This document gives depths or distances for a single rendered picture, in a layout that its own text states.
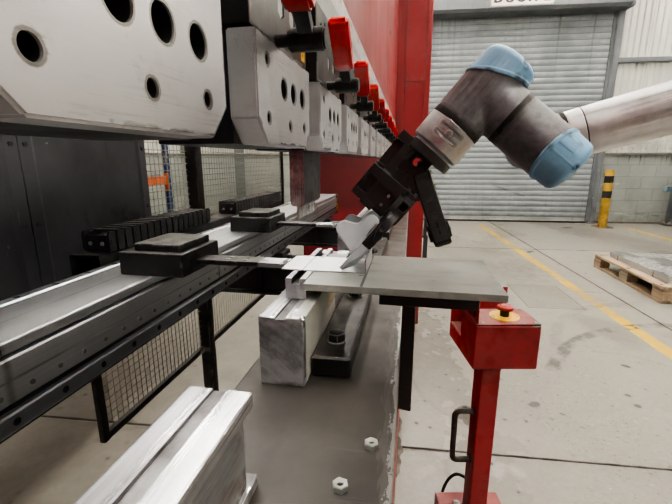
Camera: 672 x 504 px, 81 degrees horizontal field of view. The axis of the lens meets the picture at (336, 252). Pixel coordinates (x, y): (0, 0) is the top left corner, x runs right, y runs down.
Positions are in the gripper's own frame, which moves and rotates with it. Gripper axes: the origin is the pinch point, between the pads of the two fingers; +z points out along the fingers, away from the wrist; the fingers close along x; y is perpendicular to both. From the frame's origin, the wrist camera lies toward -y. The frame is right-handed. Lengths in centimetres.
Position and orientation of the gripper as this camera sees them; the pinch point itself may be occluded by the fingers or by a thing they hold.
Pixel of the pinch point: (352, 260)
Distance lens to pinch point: 62.2
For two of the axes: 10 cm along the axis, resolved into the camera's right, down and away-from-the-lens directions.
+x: -1.8, 2.2, -9.6
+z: -6.3, 7.2, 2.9
